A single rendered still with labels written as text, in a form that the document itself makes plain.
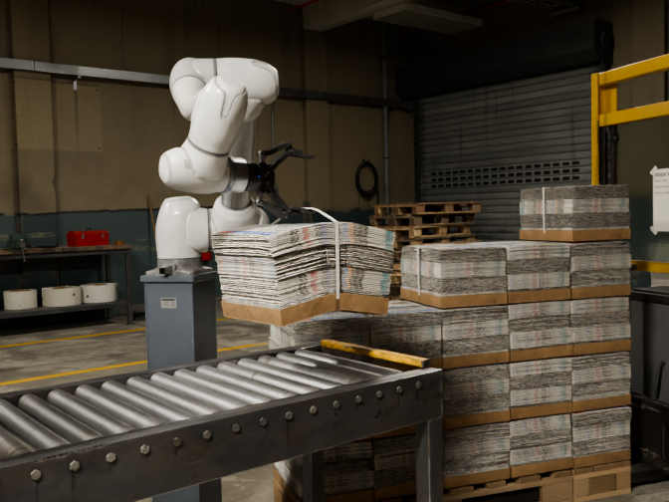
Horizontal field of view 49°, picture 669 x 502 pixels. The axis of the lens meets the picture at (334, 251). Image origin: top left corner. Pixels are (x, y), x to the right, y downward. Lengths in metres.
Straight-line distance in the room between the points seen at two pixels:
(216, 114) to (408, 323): 1.34
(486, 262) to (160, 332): 1.24
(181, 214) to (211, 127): 0.95
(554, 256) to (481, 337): 0.44
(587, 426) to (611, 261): 0.68
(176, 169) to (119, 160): 7.65
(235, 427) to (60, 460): 0.35
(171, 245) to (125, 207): 6.76
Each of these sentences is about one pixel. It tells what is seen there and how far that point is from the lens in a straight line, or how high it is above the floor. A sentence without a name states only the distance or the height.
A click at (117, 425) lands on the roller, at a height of 0.80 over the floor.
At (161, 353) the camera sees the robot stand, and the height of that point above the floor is 0.73.
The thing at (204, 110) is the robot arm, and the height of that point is 1.44.
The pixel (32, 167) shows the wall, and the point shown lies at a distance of 8.90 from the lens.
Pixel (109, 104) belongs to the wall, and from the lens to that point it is 9.38.
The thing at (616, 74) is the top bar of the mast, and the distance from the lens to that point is 3.76.
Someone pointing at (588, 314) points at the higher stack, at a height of 0.77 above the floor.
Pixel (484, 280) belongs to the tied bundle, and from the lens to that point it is 2.85.
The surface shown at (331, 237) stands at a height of 1.14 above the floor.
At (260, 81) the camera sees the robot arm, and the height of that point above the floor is 1.60.
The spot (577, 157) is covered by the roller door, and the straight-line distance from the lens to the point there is 10.13.
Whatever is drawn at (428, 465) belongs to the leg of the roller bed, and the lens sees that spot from 1.92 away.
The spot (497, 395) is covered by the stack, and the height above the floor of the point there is 0.48.
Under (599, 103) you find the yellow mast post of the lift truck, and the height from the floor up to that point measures 1.71.
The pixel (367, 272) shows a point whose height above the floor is 1.05.
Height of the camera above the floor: 1.20
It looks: 3 degrees down
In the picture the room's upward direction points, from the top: 1 degrees counter-clockwise
